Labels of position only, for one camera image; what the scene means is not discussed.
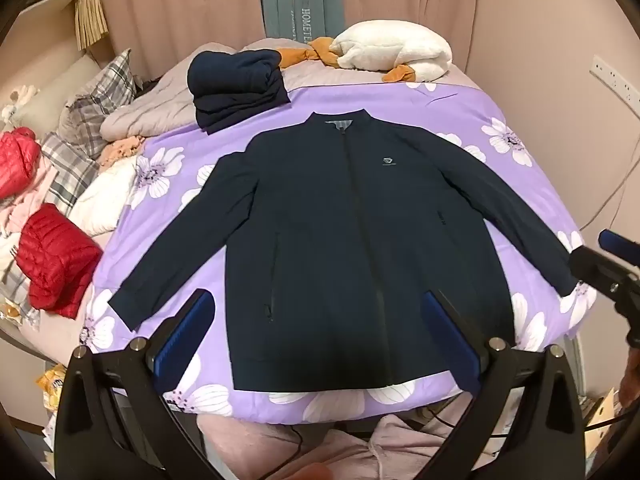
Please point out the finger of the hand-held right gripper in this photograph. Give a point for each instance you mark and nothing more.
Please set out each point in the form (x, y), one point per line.
(595, 267)
(620, 245)

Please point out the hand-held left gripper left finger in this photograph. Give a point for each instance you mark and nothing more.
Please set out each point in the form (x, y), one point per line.
(182, 335)

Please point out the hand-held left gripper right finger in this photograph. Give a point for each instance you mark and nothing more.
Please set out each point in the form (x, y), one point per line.
(450, 340)

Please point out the navy zip jacket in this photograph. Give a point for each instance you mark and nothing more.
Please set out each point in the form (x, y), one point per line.
(350, 235)

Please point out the pink clothes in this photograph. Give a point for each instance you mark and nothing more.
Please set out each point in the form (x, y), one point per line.
(30, 195)

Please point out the folded navy clothes stack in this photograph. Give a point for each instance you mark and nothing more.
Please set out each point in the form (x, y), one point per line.
(235, 90)

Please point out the person's pink clothing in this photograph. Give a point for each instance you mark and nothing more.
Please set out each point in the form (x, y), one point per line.
(400, 445)

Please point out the yellow snack packet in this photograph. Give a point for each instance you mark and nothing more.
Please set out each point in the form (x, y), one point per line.
(52, 387)

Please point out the red down jacket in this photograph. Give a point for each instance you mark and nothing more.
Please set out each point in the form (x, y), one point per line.
(55, 260)
(17, 162)

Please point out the white duvet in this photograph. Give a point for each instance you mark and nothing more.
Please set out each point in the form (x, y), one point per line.
(105, 195)

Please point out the salmon fuzzy cloth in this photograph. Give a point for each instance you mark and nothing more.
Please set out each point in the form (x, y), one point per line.
(120, 150)

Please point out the grey plaid pillow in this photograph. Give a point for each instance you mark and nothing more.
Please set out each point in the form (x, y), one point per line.
(70, 160)
(107, 80)

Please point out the purple floral bedsheet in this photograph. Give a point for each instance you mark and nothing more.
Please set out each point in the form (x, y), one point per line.
(440, 110)

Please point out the beige quilt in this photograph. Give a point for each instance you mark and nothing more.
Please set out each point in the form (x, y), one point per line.
(150, 110)

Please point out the white plush toy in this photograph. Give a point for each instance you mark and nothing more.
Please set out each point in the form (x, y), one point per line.
(17, 102)

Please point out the white plush blanket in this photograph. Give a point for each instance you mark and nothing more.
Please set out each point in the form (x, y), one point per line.
(395, 45)

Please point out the pink curtain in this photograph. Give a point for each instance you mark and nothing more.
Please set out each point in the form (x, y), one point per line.
(200, 10)

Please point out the teal hanging fabric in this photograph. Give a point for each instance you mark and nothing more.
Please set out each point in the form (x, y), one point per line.
(300, 0)

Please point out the white wall socket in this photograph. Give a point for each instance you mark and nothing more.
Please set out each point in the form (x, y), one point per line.
(612, 76)

